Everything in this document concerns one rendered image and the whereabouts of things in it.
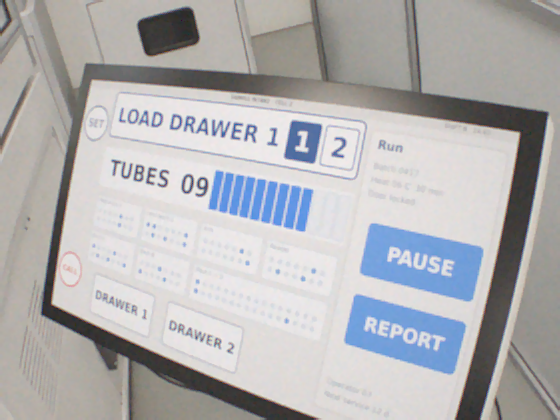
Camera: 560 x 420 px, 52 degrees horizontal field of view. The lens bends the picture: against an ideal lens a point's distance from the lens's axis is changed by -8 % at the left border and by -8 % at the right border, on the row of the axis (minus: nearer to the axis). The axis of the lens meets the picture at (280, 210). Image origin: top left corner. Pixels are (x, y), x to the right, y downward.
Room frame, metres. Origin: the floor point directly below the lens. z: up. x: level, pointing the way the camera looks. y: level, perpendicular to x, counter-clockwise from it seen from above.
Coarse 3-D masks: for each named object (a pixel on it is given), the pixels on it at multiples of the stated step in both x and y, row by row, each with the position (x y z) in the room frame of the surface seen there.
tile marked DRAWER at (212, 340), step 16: (176, 304) 0.45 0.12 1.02; (176, 320) 0.44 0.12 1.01; (192, 320) 0.43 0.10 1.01; (208, 320) 0.42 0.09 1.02; (224, 320) 0.41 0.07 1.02; (176, 336) 0.43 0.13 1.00; (192, 336) 0.42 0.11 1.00; (208, 336) 0.41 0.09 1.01; (224, 336) 0.40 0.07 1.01; (240, 336) 0.39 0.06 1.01; (192, 352) 0.41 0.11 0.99; (208, 352) 0.40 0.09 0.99; (224, 352) 0.39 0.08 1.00; (224, 368) 0.38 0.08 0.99
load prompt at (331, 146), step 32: (128, 96) 0.62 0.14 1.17; (160, 96) 0.59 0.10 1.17; (128, 128) 0.60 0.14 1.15; (160, 128) 0.57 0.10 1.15; (192, 128) 0.55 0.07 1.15; (224, 128) 0.52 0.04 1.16; (256, 128) 0.50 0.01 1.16; (288, 128) 0.49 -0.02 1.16; (320, 128) 0.47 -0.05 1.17; (352, 128) 0.45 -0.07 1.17; (256, 160) 0.49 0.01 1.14; (288, 160) 0.47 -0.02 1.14; (320, 160) 0.45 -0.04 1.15; (352, 160) 0.44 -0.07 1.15
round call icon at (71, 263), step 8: (64, 248) 0.56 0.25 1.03; (64, 256) 0.56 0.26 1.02; (72, 256) 0.55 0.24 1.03; (80, 256) 0.54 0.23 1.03; (64, 264) 0.55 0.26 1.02; (72, 264) 0.54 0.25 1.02; (80, 264) 0.54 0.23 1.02; (64, 272) 0.54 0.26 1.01; (72, 272) 0.54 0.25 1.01; (80, 272) 0.53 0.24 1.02; (56, 280) 0.55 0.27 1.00; (64, 280) 0.54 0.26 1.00; (72, 280) 0.53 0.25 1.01; (80, 280) 0.53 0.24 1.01; (72, 288) 0.53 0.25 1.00
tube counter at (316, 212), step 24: (192, 168) 0.52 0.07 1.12; (216, 168) 0.50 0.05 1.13; (192, 192) 0.50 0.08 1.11; (216, 192) 0.49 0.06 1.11; (240, 192) 0.48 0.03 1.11; (264, 192) 0.46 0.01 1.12; (288, 192) 0.45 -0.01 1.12; (312, 192) 0.44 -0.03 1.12; (336, 192) 0.43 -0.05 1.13; (240, 216) 0.46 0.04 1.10; (264, 216) 0.45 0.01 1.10; (288, 216) 0.44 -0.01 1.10; (312, 216) 0.43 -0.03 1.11; (336, 216) 0.41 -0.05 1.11; (336, 240) 0.40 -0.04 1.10
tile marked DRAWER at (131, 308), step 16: (96, 272) 0.52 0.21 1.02; (96, 288) 0.51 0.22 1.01; (112, 288) 0.50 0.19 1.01; (128, 288) 0.49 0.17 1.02; (96, 304) 0.50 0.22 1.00; (112, 304) 0.49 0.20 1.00; (128, 304) 0.47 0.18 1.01; (144, 304) 0.46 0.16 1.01; (112, 320) 0.47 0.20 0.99; (128, 320) 0.46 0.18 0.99; (144, 320) 0.45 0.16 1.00; (144, 336) 0.44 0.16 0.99
